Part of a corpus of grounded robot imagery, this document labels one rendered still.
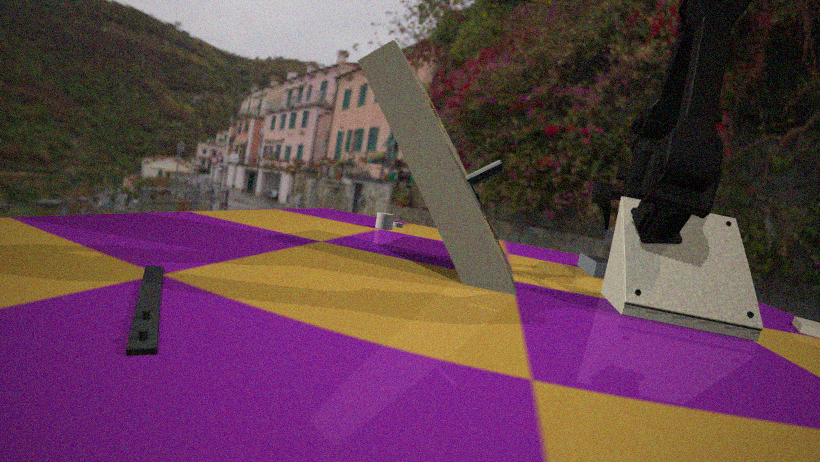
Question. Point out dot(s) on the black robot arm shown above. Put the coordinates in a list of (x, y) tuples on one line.
[(682, 173)]

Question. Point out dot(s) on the dark grey flat bar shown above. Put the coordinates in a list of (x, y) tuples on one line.
[(143, 334)]

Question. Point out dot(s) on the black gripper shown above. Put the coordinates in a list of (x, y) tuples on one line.
[(602, 193)]

